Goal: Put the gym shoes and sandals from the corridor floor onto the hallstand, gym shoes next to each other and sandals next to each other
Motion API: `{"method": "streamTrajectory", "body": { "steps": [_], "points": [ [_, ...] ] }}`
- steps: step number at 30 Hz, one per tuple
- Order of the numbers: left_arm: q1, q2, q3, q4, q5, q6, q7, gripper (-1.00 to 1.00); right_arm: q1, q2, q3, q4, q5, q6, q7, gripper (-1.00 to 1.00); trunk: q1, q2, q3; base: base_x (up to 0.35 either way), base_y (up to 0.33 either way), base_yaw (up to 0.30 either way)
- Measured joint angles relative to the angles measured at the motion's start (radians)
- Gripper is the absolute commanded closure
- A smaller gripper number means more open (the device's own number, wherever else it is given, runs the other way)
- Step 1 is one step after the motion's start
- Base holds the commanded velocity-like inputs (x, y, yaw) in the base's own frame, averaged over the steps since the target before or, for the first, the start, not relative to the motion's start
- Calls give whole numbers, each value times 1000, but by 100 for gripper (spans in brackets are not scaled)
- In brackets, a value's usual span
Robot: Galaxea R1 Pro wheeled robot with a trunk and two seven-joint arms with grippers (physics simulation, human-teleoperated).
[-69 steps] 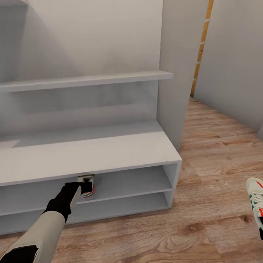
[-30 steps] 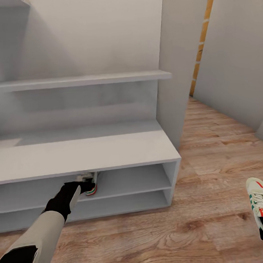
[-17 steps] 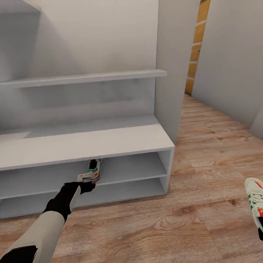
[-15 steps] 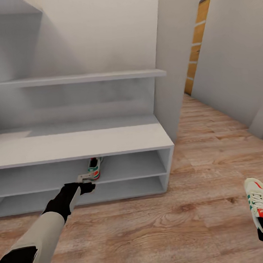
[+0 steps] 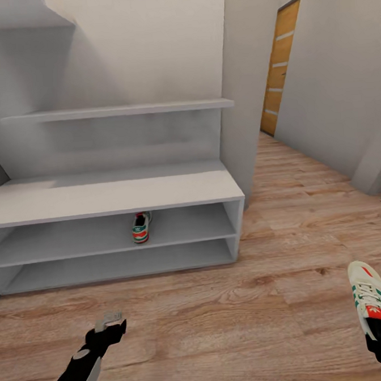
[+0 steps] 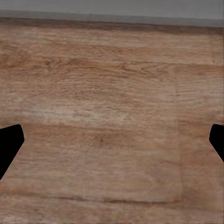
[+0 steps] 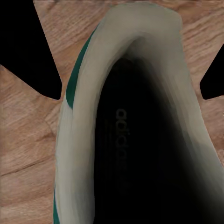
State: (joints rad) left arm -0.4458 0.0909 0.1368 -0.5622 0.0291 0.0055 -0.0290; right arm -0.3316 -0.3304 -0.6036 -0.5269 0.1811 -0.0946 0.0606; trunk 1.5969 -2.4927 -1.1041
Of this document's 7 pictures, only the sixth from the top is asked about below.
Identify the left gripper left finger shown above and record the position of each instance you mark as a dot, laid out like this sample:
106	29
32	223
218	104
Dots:
11	140

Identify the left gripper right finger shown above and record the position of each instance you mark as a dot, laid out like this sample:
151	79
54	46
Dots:
216	138

